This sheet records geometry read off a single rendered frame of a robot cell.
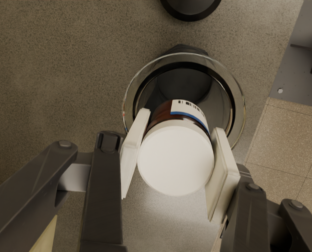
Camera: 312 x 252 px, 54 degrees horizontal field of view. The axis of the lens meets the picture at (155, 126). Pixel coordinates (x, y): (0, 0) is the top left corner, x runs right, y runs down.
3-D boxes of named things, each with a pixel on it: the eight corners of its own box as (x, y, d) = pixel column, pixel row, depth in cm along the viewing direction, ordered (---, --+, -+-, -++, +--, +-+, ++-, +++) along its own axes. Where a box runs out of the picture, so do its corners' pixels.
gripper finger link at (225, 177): (226, 171, 14) (241, 175, 14) (214, 126, 21) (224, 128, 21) (207, 223, 15) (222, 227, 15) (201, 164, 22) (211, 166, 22)
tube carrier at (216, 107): (141, 101, 48) (110, 155, 28) (158, 33, 45) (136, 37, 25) (207, 119, 48) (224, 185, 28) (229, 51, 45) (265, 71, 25)
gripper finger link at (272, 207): (241, 208, 13) (310, 226, 13) (227, 159, 18) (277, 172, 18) (230, 236, 13) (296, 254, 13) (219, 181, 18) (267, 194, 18)
